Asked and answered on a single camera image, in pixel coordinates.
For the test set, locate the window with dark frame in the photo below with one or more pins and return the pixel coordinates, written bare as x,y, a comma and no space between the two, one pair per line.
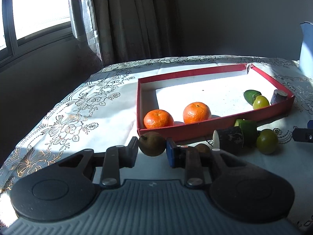
28,25

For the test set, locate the green plum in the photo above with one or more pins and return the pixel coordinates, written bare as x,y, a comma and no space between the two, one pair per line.
260,102
267,141

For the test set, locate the orange mandarin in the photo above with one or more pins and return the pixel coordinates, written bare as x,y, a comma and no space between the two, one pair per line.
158,118
196,112

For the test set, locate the red cardboard tray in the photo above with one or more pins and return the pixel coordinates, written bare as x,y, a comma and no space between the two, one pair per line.
221,88

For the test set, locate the dark sugarcane piece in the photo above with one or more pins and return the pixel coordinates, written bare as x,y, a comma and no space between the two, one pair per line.
230,139

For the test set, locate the brown longan with stem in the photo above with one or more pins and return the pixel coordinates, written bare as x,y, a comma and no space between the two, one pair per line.
152,144

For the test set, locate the sugarcane piece in tray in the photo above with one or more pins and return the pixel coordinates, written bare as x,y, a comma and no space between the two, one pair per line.
278,96

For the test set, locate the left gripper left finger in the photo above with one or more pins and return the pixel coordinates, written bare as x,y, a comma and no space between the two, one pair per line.
85,162

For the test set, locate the brown longan round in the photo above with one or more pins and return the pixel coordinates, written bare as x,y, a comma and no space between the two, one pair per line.
202,148

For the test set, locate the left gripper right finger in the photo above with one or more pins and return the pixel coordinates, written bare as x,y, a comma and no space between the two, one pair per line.
194,162

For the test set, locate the floral white tablecloth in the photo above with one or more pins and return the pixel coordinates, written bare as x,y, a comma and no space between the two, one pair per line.
101,112

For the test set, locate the patterned brown curtain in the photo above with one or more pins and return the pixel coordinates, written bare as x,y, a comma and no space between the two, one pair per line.
115,31

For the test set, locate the orange mandarin in tray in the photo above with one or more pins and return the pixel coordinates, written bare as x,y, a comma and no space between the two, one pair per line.
196,112

